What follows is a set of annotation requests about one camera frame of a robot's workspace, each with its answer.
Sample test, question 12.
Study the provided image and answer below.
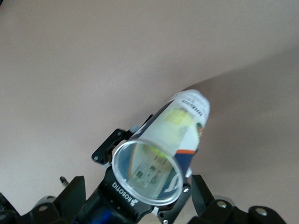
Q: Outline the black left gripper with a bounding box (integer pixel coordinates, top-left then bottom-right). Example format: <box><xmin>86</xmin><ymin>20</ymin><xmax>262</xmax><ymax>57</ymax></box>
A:
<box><xmin>77</xmin><ymin>114</ymin><xmax>192</xmax><ymax>224</ymax></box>

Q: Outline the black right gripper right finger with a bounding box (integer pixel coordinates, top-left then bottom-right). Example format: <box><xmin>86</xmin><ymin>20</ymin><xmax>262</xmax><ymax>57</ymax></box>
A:
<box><xmin>190</xmin><ymin>174</ymin><xmax>286</xmax><ymax>224</ymax></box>

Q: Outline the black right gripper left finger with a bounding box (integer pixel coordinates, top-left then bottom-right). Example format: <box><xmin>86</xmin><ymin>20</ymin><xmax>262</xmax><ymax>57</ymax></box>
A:
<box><xmin>20</xmin><ymin>176</ymin><xmax>86</xmax><ymax>224</ymax></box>

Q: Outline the clear tennis ball can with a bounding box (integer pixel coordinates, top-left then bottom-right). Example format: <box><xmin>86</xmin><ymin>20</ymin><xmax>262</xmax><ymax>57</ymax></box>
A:
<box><xmin>111</xmin><ymin>88</ymin><xmax>211</xmax><ymax>207</ymax></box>

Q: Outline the yellow tennis ball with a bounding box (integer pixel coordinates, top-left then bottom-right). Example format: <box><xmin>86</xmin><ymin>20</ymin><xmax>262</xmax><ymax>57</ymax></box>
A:
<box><xmin>144</xmin><ymin>108</ymin><xmax>199</xmax><ymax>161</ymax></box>

